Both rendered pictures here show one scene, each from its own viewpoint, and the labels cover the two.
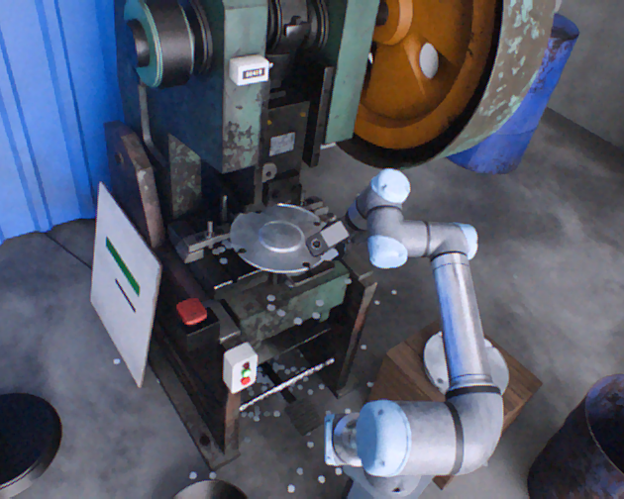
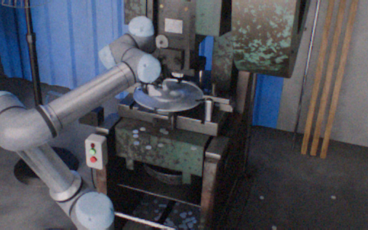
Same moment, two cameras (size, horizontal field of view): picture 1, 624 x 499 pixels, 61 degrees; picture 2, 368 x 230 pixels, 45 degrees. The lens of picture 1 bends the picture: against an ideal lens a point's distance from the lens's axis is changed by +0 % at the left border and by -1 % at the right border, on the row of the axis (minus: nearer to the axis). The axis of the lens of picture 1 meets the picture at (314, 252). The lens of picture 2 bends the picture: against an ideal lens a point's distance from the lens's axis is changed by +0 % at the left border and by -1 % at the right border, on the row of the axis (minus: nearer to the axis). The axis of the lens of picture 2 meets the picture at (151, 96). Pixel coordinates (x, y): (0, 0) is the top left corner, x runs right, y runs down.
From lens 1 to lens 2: 141 cm
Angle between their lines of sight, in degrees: 54
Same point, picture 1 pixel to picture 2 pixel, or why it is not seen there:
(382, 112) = not seen: hidden behind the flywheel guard
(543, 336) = not seen: outside the picture
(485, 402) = (30, 112)
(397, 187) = (137, 25)
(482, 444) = (4, 122)
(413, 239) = (118, 51)
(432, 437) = not seen: outside the picture
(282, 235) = (168, 93)
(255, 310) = (127, 128)
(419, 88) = not seen: hidden behind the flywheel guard
